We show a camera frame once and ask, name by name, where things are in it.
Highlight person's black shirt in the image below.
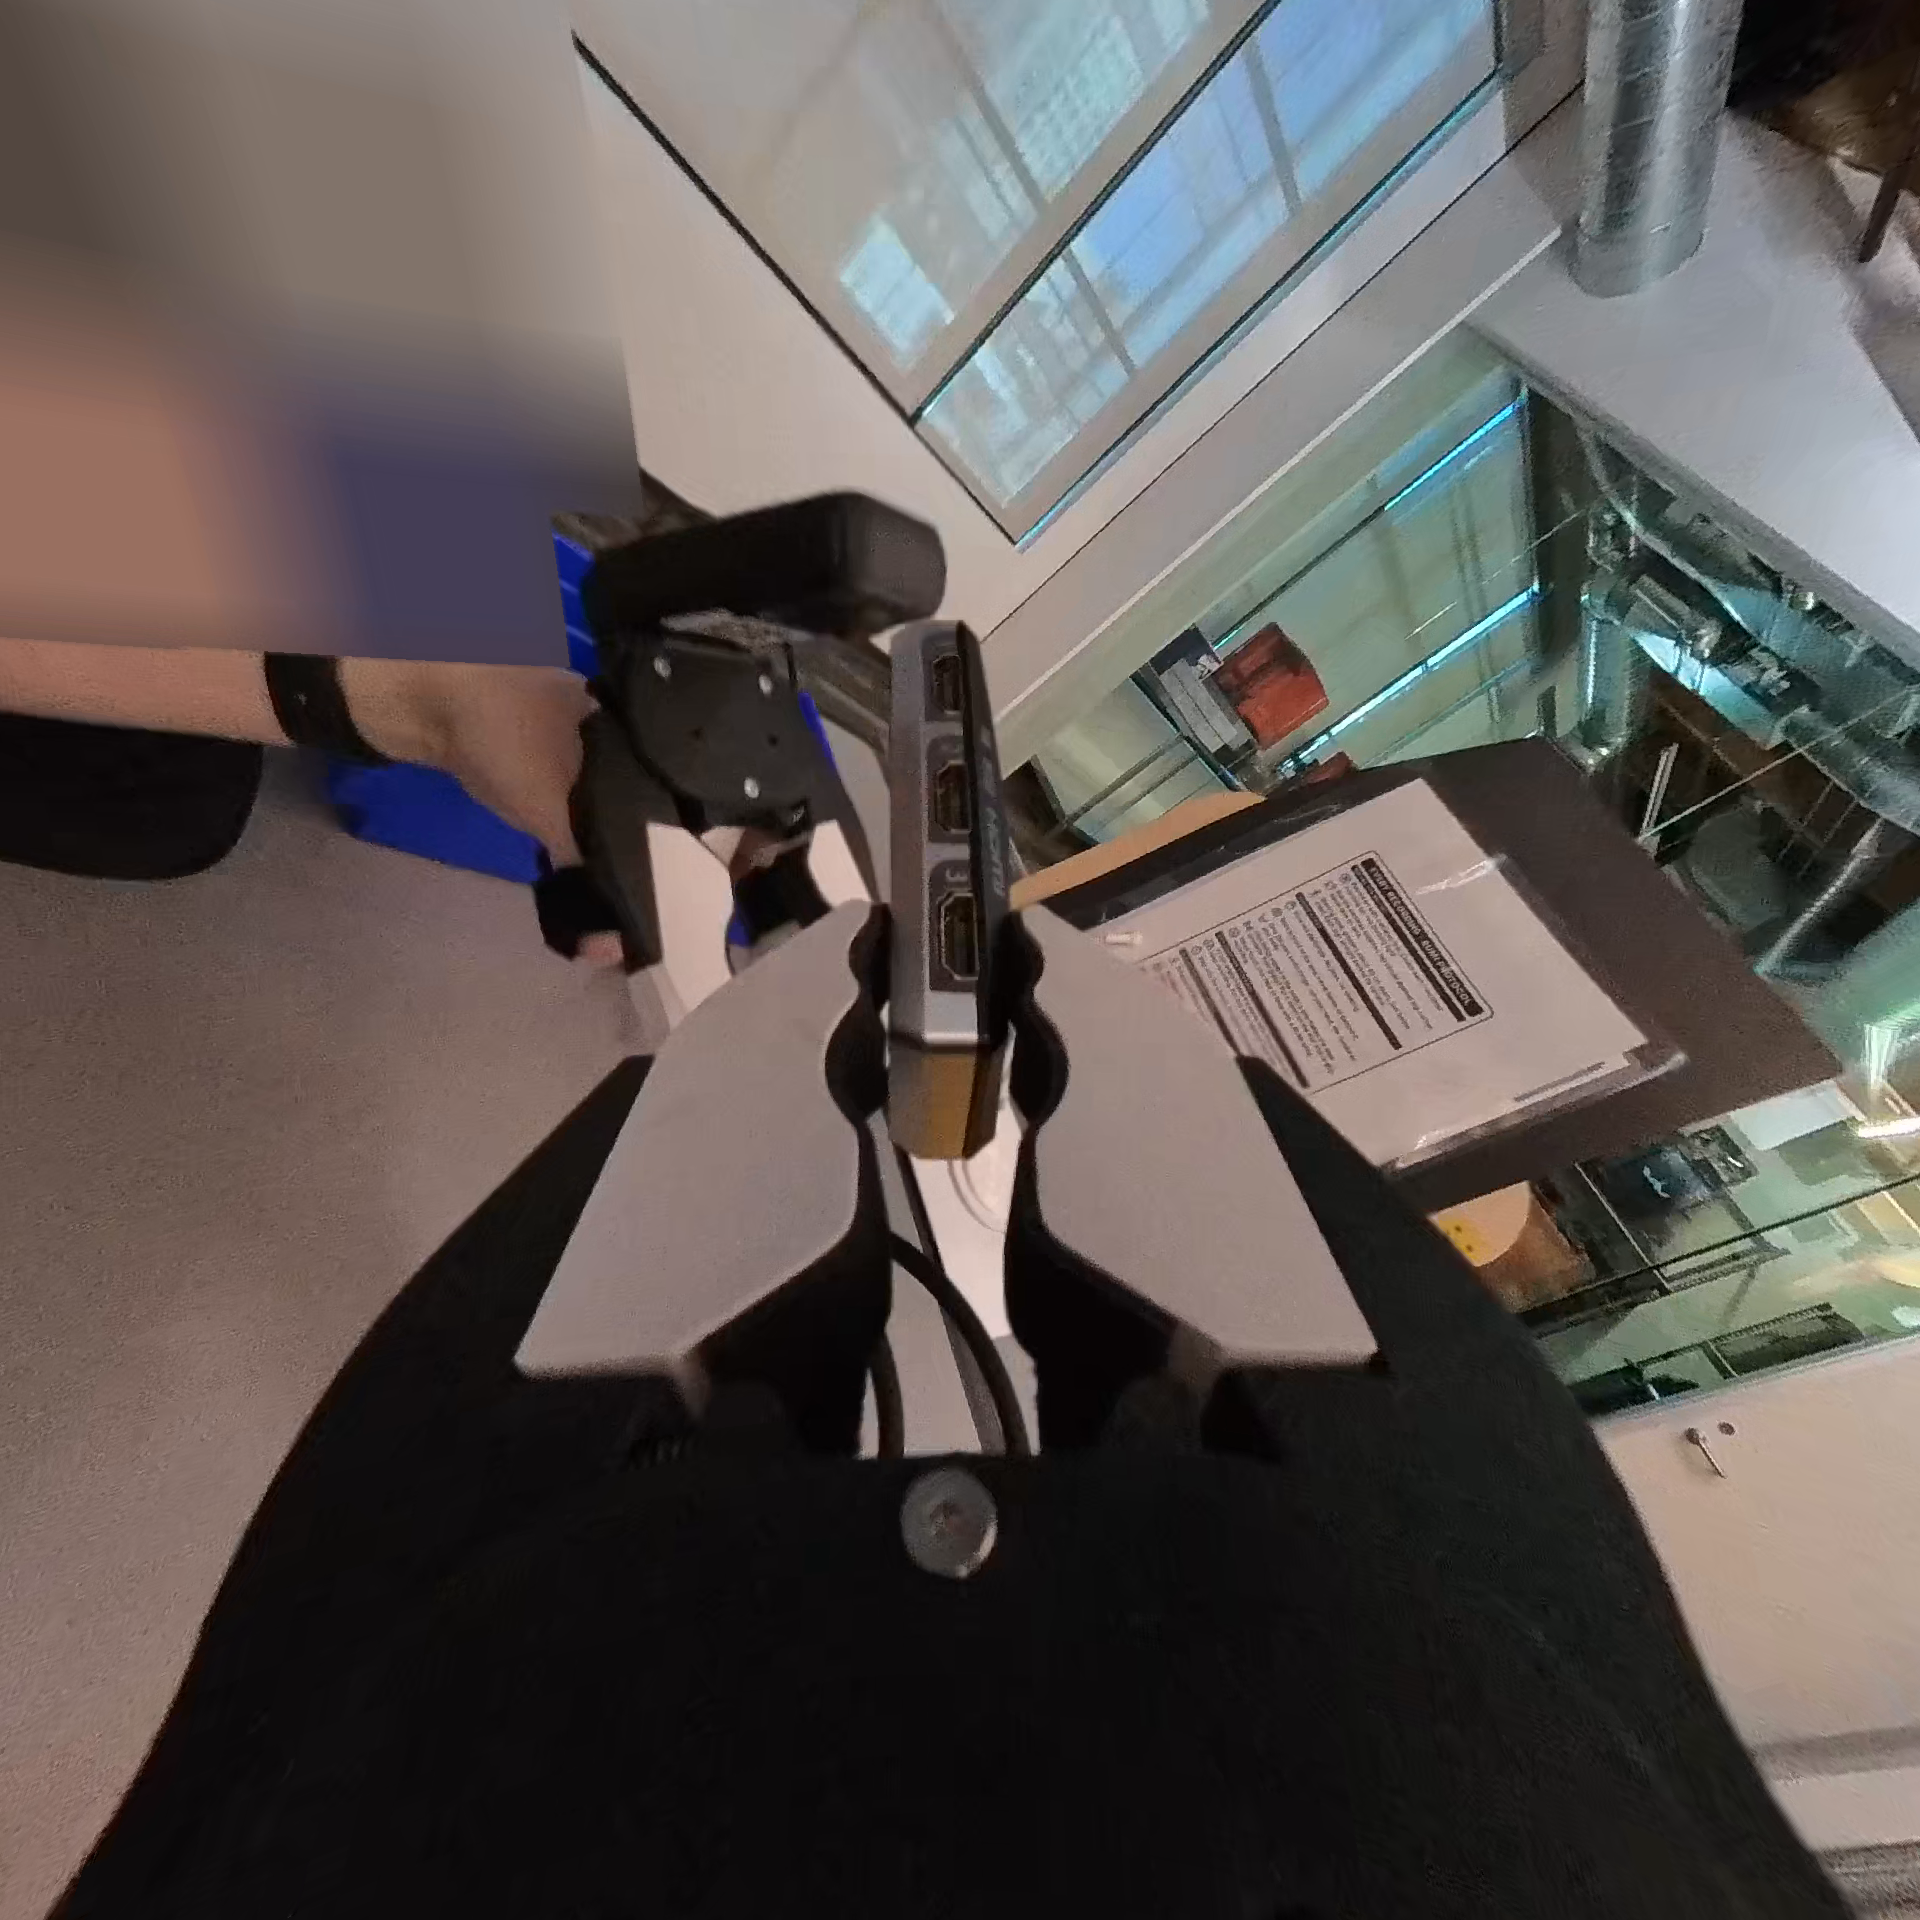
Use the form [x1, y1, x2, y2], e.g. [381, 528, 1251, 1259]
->
[0, 712, 261, 882]

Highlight red canister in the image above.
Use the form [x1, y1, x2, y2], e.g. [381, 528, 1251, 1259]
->
[1216, 621, 1331, 753]

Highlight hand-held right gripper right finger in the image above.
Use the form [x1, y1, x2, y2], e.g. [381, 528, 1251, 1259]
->
[1001, 910, 1385, 1379]

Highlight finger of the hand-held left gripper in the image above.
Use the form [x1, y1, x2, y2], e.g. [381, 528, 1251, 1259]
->
[702, 810, 838, 956]
[800, 634, 896, 913]

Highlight window with roller blind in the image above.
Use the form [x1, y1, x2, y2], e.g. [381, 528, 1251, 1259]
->
[574, 0, 1583, 548]

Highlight grey hdmi switch hub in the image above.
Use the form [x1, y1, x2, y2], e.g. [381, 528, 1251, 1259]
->
[882, 620, 1027, 1161]

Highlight black wristband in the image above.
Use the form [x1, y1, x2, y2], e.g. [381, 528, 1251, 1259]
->
[262, 652, 395, 762]

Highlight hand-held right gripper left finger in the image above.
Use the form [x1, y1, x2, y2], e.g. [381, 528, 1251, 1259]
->
[511, 900, 893, 1379]

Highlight instruction sheet sign stand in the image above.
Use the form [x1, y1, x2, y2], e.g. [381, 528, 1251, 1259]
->
[901, 777, 1691, 1322]

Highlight person's left forearm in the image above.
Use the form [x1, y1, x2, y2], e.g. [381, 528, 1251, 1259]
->
[0, 642, 272, 745]

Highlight silver spiral duct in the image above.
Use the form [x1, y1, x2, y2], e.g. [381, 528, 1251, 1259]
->
[1568, 0, 1744, 296]

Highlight person's left hand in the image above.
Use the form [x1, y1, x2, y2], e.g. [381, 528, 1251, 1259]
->
[385, 662, 623, 966]

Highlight thin black cable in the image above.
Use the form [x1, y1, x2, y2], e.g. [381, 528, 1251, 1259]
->
[877, 1161, 1039, 1461]

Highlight blue plastic storage bin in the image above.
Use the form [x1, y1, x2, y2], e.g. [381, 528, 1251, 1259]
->
[322, 510, 825, 952]

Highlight white door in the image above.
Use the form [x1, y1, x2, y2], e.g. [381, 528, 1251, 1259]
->
[1590, 1328, 1920, 1862]

